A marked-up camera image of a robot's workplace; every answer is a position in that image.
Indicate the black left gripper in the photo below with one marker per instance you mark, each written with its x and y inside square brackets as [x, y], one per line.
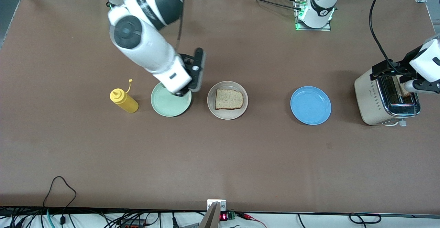
[393, 66]

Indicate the blue plate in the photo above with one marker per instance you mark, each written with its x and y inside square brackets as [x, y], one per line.
[311, 106]

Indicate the yellow squeeze sauce bottle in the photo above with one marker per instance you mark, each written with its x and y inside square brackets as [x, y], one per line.
[125, 101]

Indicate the beige chrome toaster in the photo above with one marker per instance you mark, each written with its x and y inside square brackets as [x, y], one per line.
[367, 97]

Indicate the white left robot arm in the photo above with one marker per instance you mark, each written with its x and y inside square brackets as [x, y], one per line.
[321, 4]

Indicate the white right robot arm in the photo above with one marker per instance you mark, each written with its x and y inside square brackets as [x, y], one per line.
[144, 45]

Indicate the bread slice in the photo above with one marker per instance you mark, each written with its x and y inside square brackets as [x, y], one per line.
[228, 99]
[403, 87]

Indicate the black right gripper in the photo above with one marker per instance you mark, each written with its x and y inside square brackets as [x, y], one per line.
[183, 90]

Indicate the mint green plate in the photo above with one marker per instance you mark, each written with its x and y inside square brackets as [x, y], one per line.
[168, 107]

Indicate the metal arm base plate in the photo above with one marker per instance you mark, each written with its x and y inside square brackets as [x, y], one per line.
[312, 29]

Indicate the red digit display module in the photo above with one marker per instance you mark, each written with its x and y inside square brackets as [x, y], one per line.
[224, 216]

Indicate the beige plate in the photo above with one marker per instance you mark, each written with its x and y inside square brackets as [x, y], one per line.
[227, 115]

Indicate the metal mounting bracket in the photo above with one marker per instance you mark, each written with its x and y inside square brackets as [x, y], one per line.
[216, 204]

